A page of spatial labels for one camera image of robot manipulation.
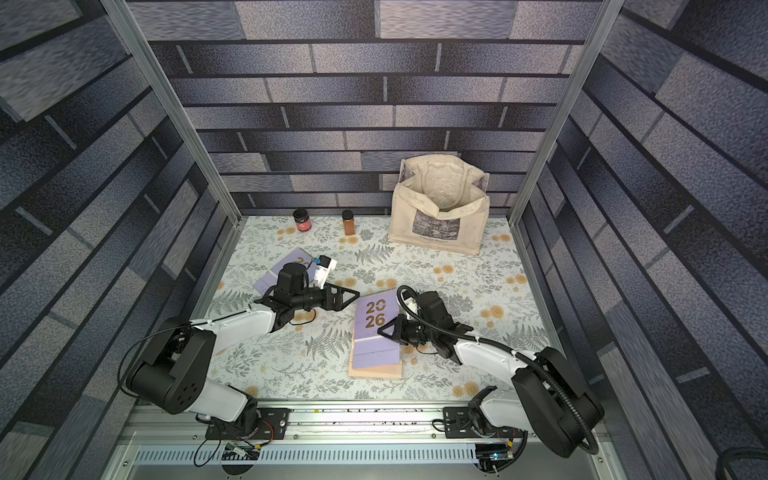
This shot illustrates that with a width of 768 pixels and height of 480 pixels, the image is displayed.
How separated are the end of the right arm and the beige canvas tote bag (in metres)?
0.37

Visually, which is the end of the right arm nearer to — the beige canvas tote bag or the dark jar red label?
the beige canvas tote bag

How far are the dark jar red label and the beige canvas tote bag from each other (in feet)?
1.07

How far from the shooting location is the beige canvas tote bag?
0.94 m

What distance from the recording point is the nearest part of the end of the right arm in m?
0.64

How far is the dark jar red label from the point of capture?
1130mm

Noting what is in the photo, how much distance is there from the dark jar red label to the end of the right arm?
21.6 inches
